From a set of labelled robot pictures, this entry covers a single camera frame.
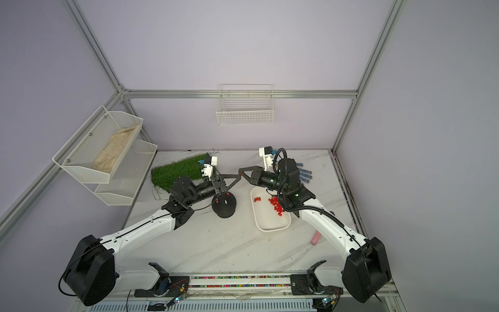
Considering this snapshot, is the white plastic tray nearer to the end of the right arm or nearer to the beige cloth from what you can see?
the end of the right arm

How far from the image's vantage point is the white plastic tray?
86 cm

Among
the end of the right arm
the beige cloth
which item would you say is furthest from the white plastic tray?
the beige cloth

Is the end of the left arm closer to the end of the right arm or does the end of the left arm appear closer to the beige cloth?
the end of the right arm

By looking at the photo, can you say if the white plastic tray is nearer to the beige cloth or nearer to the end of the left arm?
the end of the left arm

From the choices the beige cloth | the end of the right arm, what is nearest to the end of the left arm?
the end of the right arm

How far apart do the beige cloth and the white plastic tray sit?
1.97ft

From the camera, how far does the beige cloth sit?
75 cm
